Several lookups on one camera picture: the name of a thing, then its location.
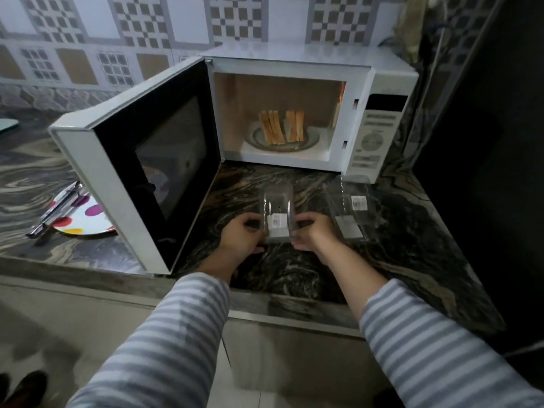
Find toasted sandwich half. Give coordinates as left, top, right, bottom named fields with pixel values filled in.
left=284, top=110, right=306, bottom=143
left=259, top=109, right=286, bottom=145

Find person's left forearm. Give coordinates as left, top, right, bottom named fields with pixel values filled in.
left=66, top=258, right=233, bottom=408

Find grey rimmed plate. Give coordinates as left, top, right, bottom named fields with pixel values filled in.
left=250, top=122, right=321, bottom=152

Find polka dot plate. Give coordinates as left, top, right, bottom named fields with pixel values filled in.
left=46, top=192, right=118, bottom=237

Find clear plastic sandwich container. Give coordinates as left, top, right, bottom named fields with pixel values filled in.
left=258, top=182, right=299, bottom=245
left=324, top=175, right=375, bottom=241

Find person's right hand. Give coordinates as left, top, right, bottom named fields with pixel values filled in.
left=292, top=211, right=341, bottom=265

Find metal tongs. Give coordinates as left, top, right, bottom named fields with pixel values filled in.
left=26, top=181, right=87, bottom=239

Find white microwave door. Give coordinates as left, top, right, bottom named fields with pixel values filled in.
left=48, top=56, right=223, bottom=276

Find white microwave oven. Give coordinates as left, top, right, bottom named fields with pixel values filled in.
left=199, top=41, right=420, bottom=186

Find dark shoe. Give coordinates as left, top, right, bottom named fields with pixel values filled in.
left=0, top=371, right=48, bottom=408

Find person's left hand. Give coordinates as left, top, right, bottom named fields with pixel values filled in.
left=219, top=212, right=267, bottom=273

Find beige counter cabinet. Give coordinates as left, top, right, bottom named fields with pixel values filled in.
left=0, top=274, right=385, bottom=408

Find black refrigerator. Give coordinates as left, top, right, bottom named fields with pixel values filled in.
left=411, top=0, right=544, bottom=355

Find person's right forearm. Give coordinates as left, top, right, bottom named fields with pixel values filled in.
left=314, top=244, right=544, bottom=408

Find beige hanging cloth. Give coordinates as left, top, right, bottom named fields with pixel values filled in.
left=393, top=0, right=439, bottom=65

